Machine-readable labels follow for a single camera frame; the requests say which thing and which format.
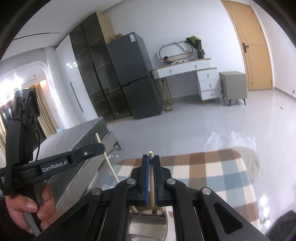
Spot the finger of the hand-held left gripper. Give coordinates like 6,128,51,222
69,142,105,164

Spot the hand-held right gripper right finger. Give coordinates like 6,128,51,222
154,155,271,241

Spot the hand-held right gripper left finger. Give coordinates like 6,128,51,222
35,155,149,241

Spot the pale wooden chopstick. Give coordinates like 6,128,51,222
95,133,139,213
148,150,158,215

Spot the person's left hand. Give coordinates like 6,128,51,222
6,185,56,234

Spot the checked tablecloth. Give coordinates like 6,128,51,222
116,148,260,241

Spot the beige curtain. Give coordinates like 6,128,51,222
35,81,59,139

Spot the white wardrobe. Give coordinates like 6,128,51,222
54,35,97,130

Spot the dark glass cabinet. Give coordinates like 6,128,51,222
69,12,134,123

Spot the clear plastic sheet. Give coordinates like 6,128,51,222
203,131,257,151

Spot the dark grey fridge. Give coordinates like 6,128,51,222
106,32,162,120

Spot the white round cushion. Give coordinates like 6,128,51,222
231,146,260,183

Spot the white dressing table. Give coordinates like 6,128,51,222
150,58,220,105

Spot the grey nightstand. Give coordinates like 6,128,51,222
218,71,248,107

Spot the oval mirror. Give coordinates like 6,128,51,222
158,41,197,62

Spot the black backpack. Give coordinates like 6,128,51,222
266,210,296,241

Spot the green plant in black pot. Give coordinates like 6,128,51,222
186,36,205,59

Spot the wooden door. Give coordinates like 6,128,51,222
221,0,273,91

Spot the grey bed frame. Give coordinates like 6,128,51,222
55,131,122,209

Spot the black cable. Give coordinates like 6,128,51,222
35,131,40,160

